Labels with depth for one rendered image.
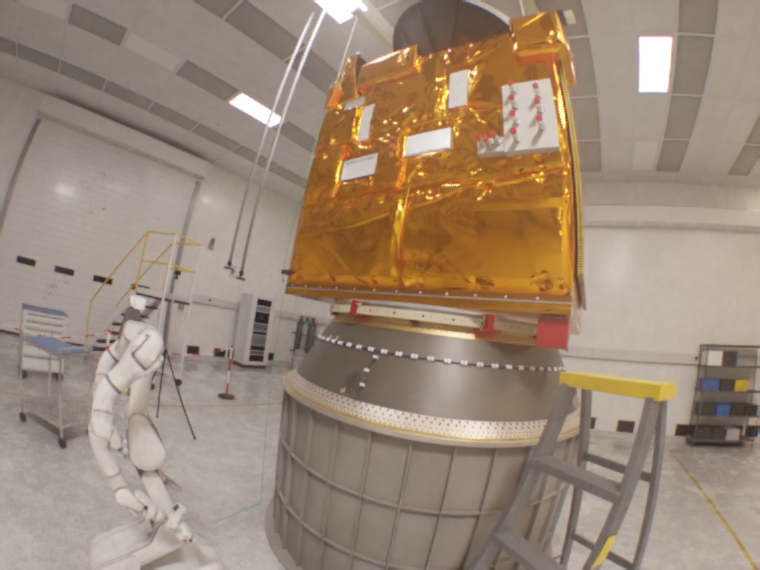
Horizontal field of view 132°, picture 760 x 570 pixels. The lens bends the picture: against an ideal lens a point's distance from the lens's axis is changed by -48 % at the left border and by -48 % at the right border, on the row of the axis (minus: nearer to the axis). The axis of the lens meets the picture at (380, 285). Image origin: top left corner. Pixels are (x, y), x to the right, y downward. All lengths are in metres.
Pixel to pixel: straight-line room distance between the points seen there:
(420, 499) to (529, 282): 1.11
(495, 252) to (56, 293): 8.17
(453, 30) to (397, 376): 2.68
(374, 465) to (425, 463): 0.24
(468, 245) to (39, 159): 8.51
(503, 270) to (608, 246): 5.88
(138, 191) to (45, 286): 3.17
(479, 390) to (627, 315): 5.73
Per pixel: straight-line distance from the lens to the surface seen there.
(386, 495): 1.65
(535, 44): 2.24
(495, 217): 1.66
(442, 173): 1.91
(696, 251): 7.73
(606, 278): 7.17
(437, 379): 1.58
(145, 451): 1.40
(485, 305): 1.60
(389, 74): 2.67
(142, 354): 1.11
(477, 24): 2.97
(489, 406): 1.59
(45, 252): 8.41
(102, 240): 8.45
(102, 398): 1.15
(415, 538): 1.75
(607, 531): 1.04
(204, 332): 9.37
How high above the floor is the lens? 1.59
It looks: 8 degrees up
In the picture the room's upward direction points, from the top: 8 degrees clockwise
